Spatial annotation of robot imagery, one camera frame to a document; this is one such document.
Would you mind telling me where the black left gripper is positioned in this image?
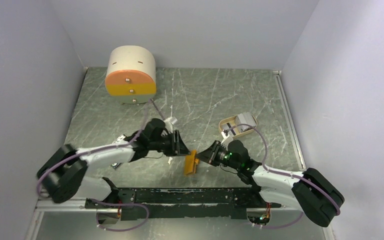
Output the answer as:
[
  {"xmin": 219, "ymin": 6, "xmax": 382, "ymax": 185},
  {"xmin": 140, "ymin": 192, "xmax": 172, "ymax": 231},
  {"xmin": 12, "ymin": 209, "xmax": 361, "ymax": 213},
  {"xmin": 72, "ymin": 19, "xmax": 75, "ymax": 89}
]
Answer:
[{"xmin": 149, "ymin": 129, "xmax": 191, "ymax": 157}]

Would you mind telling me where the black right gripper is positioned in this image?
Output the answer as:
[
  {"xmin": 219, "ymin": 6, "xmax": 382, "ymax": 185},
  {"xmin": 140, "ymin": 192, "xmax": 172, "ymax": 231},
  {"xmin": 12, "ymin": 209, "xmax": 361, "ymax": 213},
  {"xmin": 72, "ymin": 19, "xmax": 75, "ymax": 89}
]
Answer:
[{"xmin": 195, "ymin": 139, "xmax": 241, "ymax": 171}]

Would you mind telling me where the orange blue card holder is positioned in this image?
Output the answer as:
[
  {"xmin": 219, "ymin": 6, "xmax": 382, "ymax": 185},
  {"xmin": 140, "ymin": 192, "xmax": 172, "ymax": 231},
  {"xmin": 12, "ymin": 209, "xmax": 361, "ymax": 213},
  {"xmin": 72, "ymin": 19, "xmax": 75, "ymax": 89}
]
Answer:
[{"xmin": 183, "ymin": 149, "xmax": 200, "ymax": 176}]

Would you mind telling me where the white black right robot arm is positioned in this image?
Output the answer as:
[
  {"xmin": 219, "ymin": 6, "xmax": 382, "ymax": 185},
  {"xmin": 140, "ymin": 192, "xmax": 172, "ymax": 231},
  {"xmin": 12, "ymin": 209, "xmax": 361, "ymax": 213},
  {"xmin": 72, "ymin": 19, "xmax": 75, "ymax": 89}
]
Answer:
[{"xmin": 196, "ymin": 140, "xmax": 345, "ymax": 227}]

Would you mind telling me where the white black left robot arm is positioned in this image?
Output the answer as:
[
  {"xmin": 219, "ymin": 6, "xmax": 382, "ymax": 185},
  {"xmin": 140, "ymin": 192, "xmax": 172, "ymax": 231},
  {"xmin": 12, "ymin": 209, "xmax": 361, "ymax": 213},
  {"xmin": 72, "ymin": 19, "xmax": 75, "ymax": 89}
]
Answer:
[{"xmin": 36, "ymin": 118, "xmax": 190, "ymax": 208}]

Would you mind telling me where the stack of grey cards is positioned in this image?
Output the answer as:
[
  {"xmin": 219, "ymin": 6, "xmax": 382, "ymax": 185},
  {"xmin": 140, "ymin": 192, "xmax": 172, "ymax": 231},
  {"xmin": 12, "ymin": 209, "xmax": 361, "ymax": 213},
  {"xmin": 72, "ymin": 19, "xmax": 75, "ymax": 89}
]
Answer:
[{"xmin": 235, "ymin": 112, "xmax": 258, "ymax": 127}]

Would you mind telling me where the beige oval tray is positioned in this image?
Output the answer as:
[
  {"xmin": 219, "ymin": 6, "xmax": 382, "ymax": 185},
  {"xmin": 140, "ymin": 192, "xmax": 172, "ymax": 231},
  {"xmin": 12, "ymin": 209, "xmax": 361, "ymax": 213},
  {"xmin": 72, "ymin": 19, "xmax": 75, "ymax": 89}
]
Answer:
[{"xmin": 218, "ymin": 114, "xmax": 258, "ymax": 139}]

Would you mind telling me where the colourful striped packet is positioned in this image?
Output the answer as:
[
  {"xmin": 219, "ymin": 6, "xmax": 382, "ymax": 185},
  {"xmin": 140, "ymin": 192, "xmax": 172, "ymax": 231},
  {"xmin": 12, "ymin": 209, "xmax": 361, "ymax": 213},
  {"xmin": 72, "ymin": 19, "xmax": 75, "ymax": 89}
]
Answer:
[{"xmin": 110, "ymin": 133, "xmax": 128, "ymax": 170}]

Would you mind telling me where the beige orange drawer cabinet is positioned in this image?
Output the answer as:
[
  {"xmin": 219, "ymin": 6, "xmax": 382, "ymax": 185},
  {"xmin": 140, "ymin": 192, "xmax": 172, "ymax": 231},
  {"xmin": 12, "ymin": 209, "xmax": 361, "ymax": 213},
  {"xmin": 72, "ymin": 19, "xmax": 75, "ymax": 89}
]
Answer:
[{"xmin": 104, "ymin": 45, "xmax": 157, "ymax": 105}]

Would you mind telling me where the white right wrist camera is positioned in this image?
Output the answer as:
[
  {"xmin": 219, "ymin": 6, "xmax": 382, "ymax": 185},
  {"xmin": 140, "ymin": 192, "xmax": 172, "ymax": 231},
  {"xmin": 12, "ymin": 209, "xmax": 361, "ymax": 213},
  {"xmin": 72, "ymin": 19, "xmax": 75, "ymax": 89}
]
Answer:
[{"xmin": 221, "ymin": 130, "xmax": 235, "ymax": 148}]

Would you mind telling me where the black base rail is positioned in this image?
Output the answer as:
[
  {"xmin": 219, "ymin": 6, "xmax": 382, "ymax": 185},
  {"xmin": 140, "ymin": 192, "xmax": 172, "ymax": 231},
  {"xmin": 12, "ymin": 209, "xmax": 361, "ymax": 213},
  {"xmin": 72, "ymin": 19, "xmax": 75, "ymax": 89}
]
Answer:
[{"xmin": 77, "ymin": 177, "xmax": 280, "ymax": 221}]

